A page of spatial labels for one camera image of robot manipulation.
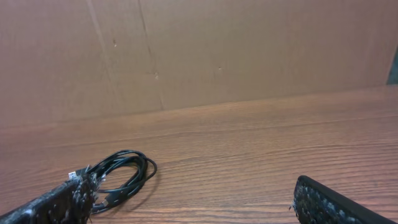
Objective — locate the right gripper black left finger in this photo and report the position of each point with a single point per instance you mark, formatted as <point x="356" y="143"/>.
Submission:
<point x="70" y="202"/>

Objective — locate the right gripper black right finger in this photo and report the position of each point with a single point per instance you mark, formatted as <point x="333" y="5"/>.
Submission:
<point x="315" y="203"/>

